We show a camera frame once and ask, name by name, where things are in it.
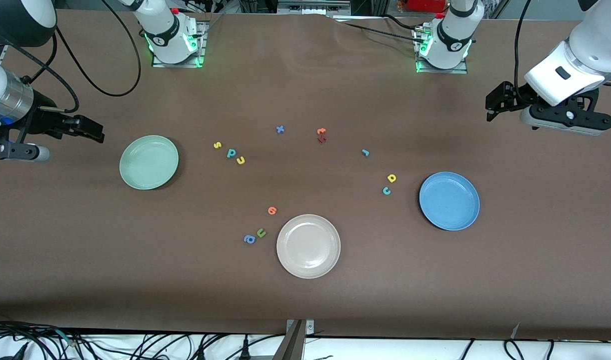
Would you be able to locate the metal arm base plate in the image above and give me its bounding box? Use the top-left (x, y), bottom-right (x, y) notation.
top-left (414, 27), bottom-right (469, 75)
top-left (151, 20), bottom-right (207, 69)

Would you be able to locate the blue plate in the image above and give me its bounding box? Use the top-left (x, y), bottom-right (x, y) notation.
top-left (418, 171), bottom-right (481, 232)

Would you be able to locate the beige plate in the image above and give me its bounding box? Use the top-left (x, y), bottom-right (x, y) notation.
top-left (276, 214), bottom-right (342, 279)

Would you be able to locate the long black arm cable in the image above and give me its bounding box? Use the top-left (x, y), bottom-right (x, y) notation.
top-left (54, 0), bottom-right (142, 98)
top-left (514, 0), bottom-right (532, 103)

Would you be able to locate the black looped cable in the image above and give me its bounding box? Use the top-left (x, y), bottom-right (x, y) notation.
top-left (503, 339), bottom-right (529, 360)

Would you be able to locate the black cable on table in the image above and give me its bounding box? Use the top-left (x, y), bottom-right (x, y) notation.
top-left (333, 14), bottom-right (429, 45)

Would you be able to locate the red box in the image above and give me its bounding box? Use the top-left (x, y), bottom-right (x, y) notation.
top-left (407, 0), bottom-right (447, 14)

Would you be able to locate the grey metal box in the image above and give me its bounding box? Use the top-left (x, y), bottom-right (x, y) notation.
top-left (277, 0), bottom-right (352, 16)

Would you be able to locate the green plate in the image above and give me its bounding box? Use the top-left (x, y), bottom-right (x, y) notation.
top-left (119, 135), bottom-right (180, 191)

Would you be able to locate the metal table bracket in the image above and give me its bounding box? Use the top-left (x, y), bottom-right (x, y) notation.
top-left (272, 318), bottom-right (315, 360)

